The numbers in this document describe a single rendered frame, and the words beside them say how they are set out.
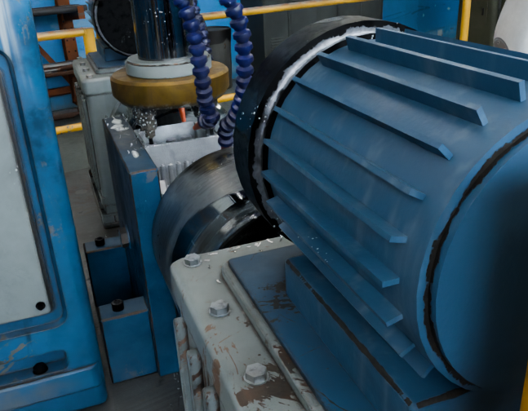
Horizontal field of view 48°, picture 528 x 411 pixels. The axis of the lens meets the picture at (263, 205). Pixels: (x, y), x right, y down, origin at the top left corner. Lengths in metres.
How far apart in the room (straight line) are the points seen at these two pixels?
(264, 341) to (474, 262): 0.20
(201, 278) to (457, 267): 0.29
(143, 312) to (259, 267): 0.45
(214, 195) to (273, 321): 0.30
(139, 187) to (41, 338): 0.24
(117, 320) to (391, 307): 0.67
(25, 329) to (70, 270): 0.11
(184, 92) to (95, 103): 0.54
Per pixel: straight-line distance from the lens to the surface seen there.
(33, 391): 0.92
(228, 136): 0.83
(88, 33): 3.24
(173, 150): 0.92
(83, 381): 0.92
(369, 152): 0.32
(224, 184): 0.71
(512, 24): 1.38
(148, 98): 0.87
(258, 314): 0.45
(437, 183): 0.27
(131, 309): 0.94
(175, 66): 0.88
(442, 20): 8.70
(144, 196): 0.83
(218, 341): 0.44
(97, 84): 1.38
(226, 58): 6.23
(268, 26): 6.38
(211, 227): 0.67
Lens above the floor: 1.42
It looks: 24 degrees down
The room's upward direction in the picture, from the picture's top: 3 degrees counter-clockwise
